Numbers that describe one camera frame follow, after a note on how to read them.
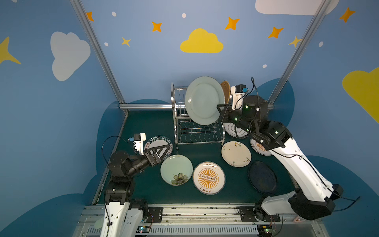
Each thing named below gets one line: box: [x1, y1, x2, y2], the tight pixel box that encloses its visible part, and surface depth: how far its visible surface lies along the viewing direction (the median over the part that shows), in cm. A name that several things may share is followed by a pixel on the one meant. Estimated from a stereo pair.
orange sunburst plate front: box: [192, 160, 226, 196], surface depth 88 cm
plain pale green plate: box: [184, 76, 226, 126], surface depth 68 cm
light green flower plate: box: [160, 154, 194, 187], surface depth 90 cm
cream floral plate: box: [221, 141, 252, 168], surface depth 98 cm
